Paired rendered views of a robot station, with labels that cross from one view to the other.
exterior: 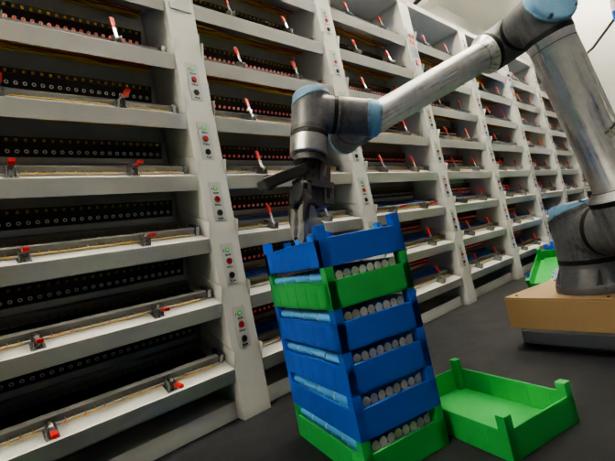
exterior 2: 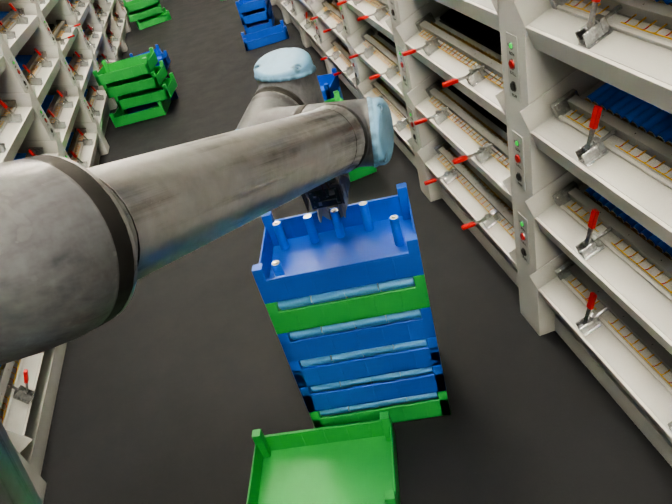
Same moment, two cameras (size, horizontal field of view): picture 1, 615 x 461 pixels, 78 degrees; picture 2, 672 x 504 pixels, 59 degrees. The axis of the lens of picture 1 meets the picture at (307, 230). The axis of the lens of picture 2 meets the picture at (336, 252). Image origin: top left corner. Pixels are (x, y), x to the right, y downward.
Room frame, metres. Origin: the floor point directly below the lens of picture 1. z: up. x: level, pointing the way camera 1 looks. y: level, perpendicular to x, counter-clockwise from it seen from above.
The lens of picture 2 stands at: (1.44, -0.81, 1.08)
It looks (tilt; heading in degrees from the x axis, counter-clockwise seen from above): 35 degrees down; 126
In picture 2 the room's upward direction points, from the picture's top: 16 degrees counter-clockwise
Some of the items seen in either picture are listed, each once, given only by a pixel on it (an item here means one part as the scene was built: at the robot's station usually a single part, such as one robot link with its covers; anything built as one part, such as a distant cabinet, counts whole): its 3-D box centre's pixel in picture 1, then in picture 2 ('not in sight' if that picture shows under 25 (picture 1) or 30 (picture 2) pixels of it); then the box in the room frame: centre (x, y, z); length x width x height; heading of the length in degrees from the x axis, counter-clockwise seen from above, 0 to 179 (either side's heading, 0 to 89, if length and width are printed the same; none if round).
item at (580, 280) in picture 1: (589, 273); not in sight; (1.17, -0.82, 0.20); 0.19 x 0.19 x 0.10
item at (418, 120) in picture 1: (420, 152); not in sight; (2.15, -0.73, 0.88); 0.20 x 0.09 x 1.77; 41
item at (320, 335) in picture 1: (340, 315); (355, 302); (0.88, -0.04, 0.28); 0.30 x 0.20 x 0.08; 27
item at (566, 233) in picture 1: (582, 228); not in sight; (1.16, -0.82, 0.34); 0.17 x 0.15 x 0.18; 7
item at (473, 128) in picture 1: (475, 154); not in sight; (2.61, -1.26, 0.88); 0.20 x 0.09 x 1.77; 41
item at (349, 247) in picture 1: (326, 246); (337, 241); (0.88, -0.04, 0.44); 0.30 x 0.20 x 0.08; 27
